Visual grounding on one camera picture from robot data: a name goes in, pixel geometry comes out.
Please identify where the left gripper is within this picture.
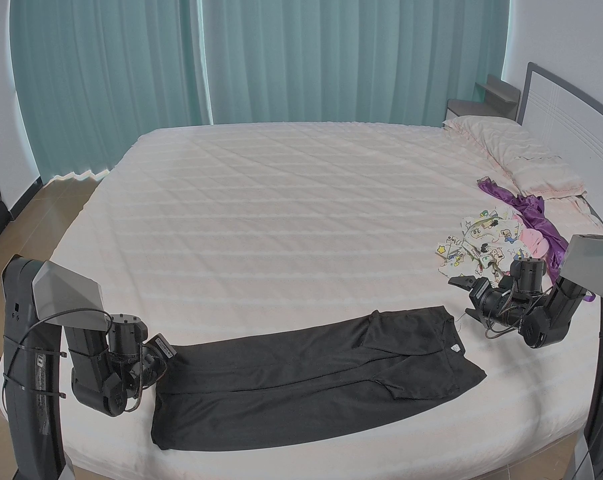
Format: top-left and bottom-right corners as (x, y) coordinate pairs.
(150, 334), (178, 372)

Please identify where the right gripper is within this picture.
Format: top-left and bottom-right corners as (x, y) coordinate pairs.
(448, 275), (505, 327)

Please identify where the black T-shirt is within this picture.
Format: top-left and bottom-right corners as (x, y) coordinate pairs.
(150, 305), (487, 452)

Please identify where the bed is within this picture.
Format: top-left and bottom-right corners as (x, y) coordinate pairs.
(46, 60), (603, 475)

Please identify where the white printed pyjama top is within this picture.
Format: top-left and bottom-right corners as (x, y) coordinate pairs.
(434, 207), (526, 282)

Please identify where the pink garment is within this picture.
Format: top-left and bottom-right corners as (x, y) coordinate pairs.
(519, 227), (553, 260)

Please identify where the purple satin garment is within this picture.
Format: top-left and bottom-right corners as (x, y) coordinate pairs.
(477, 177), (596, 303)

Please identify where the cream pillow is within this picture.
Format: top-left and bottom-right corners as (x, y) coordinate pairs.
(442, 115), (587, 200)

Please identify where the grey bedside table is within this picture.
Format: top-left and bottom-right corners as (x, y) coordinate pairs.
(446, 74), (522, 121)

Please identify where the blue-green curtain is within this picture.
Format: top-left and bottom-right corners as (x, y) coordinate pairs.
(199, 0), (512, 127)
(10, 0), (213, 180)

